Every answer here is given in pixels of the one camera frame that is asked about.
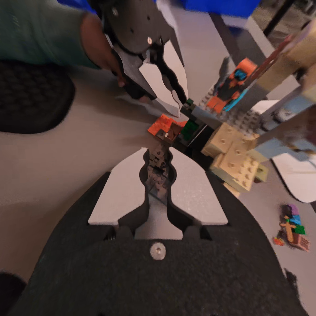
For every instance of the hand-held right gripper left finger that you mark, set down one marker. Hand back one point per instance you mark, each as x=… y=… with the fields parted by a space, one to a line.
x=118 y=192

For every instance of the person's left hand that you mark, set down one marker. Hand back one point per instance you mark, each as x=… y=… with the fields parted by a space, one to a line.
x=96 y=42

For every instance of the white lamp base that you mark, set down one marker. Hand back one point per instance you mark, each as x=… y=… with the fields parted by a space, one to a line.
x=296 y=177

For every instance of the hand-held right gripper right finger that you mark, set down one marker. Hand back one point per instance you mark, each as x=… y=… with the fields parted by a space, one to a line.
x=197 y=195

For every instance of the orange toy minifigure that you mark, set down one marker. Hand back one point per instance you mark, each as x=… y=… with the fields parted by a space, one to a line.
x=229 y=91

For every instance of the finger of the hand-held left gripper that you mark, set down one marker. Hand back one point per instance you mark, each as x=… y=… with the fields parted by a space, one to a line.
x=155 y=84
x=177 y=71

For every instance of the blue green zombie minifigure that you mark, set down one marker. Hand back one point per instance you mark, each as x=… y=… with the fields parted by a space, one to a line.
x=293 y=218

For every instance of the blue plastic box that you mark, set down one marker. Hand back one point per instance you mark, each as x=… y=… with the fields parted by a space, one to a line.
x=222 y=7

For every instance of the grey desk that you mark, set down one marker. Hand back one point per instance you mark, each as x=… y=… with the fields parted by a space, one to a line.
x=74 y=160

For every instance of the tan toy sword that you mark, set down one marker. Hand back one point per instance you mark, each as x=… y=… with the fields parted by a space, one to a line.
x=288 y=229

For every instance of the dark cloth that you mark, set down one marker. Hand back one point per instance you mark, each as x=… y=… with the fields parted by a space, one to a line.
x=9 y=296

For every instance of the toy brick building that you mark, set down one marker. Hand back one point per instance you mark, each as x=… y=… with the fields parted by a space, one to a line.
x=229 y=148

